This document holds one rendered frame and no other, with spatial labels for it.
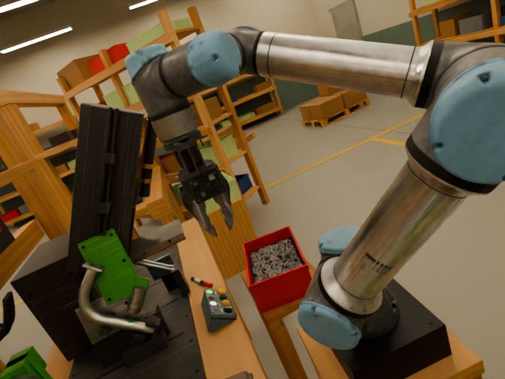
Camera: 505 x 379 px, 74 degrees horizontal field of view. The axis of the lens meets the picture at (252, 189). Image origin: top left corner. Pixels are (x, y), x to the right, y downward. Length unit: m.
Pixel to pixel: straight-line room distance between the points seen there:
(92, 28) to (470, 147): 9.98
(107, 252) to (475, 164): 0.98
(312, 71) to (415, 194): 0.25
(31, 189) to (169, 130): 1.38
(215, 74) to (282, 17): 10.36
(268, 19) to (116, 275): 9.97
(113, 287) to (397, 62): 0.96
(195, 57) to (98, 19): 9.71
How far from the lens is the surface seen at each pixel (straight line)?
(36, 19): 10.46
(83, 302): 1.14
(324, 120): 6.84
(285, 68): 0.60
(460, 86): 0.41
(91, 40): 10.15
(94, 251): 1.14
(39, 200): 1.92
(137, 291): 1.10
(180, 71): 0.54
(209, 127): 3.50
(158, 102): 0.59
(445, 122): 0.40
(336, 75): 0.57
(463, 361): 0.92
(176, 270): 1.27
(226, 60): 0.52
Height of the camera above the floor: 1.56
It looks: 19 degrees down
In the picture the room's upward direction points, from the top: 22 degrees counter-clockwise
